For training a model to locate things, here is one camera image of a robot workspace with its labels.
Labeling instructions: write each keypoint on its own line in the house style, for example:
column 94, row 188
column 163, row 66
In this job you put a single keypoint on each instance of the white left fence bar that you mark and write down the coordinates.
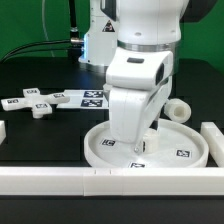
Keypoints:
column 2, row 131

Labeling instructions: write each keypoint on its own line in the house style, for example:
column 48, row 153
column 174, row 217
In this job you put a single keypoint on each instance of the white fence bar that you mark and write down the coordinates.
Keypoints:
column 2, row 131
column 74, row 181
column 215, row 139

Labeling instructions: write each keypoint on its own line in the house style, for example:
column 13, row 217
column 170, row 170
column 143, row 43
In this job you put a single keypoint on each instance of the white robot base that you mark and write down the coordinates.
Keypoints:
column 100, row 41

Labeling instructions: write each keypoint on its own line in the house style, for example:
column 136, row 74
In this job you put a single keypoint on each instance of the white cross-shaped table base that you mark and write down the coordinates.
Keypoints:
column 39, row 104

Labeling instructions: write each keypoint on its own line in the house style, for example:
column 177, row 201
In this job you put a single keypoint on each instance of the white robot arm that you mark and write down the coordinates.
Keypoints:
column 146, row 26

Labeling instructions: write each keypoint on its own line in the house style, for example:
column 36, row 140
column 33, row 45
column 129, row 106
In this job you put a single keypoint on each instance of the white right fence bar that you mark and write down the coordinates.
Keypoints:
column 215, row 139

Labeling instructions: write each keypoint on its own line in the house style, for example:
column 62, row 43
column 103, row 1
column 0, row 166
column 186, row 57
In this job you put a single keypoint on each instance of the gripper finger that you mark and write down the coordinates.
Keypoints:
column 138, row 149

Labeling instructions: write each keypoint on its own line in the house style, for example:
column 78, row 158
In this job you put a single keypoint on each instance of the white front fence bar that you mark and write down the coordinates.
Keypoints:
column 74, row 181

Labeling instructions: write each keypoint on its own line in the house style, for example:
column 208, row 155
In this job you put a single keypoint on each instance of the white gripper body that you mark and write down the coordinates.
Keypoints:
column 141, row 83

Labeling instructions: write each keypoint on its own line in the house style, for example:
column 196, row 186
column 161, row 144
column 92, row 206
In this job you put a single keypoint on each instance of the white marker sheet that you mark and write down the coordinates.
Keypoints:
column 84, row 99

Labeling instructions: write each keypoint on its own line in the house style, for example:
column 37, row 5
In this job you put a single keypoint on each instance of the white round table top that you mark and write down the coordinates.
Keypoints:
column 172, row 145

